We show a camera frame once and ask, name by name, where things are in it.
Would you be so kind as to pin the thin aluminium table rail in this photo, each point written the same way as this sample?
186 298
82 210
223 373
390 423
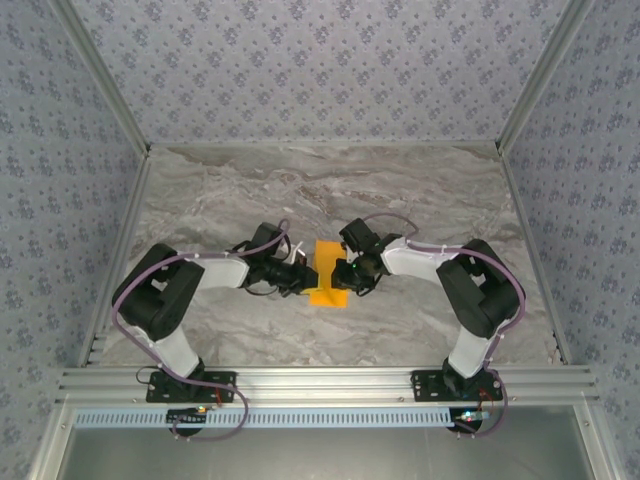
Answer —
325 144

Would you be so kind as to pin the aluminium table side rail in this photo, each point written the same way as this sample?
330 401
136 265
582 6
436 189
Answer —
525 225
131 210

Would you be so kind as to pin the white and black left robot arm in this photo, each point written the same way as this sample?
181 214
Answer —
175 350

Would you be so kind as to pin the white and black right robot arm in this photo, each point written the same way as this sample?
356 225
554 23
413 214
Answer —
467 350

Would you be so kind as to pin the aluminium frame post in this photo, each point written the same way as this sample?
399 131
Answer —
540 75
106 80

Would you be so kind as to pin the wide aluminium mounting rail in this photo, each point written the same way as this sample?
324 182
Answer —
325 382

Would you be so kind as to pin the small circuit board with LED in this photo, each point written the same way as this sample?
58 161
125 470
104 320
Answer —
470 416
187 416

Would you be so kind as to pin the orange paper sheet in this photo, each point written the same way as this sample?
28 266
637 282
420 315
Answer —
327 255

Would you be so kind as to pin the grey sheet metal panel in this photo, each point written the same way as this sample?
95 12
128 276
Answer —
325 455

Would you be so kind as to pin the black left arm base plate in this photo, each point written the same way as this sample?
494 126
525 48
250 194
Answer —
225 392

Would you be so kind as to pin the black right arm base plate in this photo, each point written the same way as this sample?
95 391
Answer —
425 390

